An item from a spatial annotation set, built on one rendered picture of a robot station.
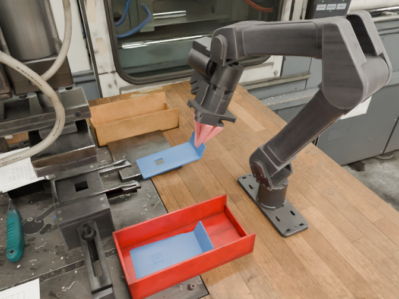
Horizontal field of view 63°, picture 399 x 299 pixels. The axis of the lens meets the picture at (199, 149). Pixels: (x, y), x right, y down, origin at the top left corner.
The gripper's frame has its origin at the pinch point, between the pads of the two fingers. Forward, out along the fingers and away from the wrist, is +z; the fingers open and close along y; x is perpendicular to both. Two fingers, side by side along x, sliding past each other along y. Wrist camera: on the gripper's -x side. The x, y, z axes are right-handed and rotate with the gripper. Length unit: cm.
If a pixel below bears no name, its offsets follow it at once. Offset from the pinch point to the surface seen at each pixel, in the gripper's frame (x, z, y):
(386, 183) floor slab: -40, 32, -177
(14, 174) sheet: -14.1, 22.0, 35.6
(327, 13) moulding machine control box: -47, -40, -65
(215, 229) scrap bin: 16.1, 11.6, -1.8
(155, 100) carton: -35.8, 5.2, -2.4
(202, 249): 20.0, 13.2, 2.8
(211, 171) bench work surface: -1.7, 8.7, -8.5
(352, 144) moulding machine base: -58, 17, -147
